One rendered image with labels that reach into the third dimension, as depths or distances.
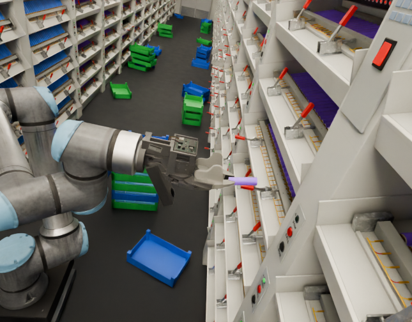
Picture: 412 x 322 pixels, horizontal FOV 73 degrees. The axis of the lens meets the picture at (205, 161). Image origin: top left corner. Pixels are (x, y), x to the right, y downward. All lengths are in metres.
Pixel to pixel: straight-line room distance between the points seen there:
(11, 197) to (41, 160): 0.56
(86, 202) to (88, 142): 0.16
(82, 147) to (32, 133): 0.60
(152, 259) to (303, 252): 1.29
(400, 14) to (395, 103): 0.10
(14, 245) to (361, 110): 1.25
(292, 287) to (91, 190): 0.46
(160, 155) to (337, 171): 0.34
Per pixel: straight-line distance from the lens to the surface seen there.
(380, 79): 0.41
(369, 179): 0.45
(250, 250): 0.89
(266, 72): 1.07
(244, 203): 1.03
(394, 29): 0.42
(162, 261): 1.72
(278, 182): 0.80
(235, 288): 1.04
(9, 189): 0.67
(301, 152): 0.63
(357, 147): 0.41
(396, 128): 0.37
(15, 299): 1.47
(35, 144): 1.19
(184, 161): 0.56
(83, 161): 0.61
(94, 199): 0.69
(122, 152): 0.57
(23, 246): 1.33
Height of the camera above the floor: 1.41
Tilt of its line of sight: 34 degrees down
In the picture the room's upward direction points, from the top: 13 degrees clockwise
